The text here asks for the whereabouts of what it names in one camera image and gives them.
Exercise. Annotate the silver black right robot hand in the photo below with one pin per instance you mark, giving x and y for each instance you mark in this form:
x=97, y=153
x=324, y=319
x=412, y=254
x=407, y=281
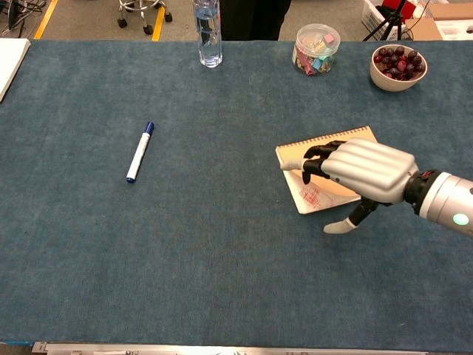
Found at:
x=369, y=168

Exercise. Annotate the tan spiral notebook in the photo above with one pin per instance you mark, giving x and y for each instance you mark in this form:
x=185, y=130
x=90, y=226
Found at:
x=318, y=197

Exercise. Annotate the blue white marker pen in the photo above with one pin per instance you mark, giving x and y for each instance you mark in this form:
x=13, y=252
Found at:
x=139, y=153

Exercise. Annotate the beige round bowl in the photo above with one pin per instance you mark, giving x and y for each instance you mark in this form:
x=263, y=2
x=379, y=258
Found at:
x=395, y=84

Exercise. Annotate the dark red cherries pile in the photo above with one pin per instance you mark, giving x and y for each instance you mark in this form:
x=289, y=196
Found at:
x=401, y=63

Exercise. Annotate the clear jar of colourful clips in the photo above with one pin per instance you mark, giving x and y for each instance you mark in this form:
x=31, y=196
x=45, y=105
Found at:
x=316, y=51

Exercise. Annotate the black tripod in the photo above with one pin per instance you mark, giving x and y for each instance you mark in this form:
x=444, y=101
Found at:
x=390, y=20

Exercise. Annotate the brown cardboard box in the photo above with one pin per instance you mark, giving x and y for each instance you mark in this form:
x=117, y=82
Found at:
x=425, y=27

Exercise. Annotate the white plastic crate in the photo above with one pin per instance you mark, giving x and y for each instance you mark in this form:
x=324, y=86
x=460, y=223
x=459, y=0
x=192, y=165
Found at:
x=371, y=16

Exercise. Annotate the teal felt table mat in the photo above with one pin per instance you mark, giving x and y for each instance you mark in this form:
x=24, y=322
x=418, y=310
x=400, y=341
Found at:
x=221, y=240

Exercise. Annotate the person in black trousers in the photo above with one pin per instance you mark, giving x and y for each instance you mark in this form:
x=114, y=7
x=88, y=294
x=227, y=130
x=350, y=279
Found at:
x=251, y=18

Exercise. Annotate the clear plastic water bottle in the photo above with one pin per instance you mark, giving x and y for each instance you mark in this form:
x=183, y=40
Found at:
x=210, y=37

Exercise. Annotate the chrome wheeled stool base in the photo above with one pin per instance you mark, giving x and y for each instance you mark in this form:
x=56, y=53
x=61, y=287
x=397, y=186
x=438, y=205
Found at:
x=142, y=9

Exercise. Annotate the white flat board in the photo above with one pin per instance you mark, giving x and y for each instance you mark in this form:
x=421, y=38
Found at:
x=9, y=63

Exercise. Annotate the aluminium table edge rail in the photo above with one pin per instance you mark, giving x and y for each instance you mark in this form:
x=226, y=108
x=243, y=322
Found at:
x=221, y=349

